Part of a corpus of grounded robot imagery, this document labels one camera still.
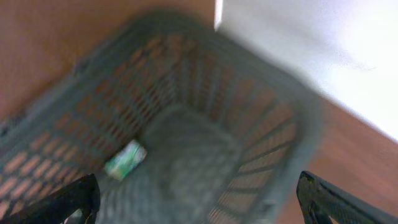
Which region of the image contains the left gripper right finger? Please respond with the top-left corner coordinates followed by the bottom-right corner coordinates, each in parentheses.
top-left (296, 171), bottom-right (397, 224)

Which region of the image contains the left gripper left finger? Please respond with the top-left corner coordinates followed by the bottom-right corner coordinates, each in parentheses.
top-left (1, 174), bottom-right (101, 224)

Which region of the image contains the green white tissue pack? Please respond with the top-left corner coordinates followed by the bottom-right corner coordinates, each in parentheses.
top-left (104, 140), bottom-right (147, 180)

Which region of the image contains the dark grey mesh basket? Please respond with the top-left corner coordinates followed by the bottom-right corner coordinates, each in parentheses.
top-left (1, 10), bottom-right (322, 223)

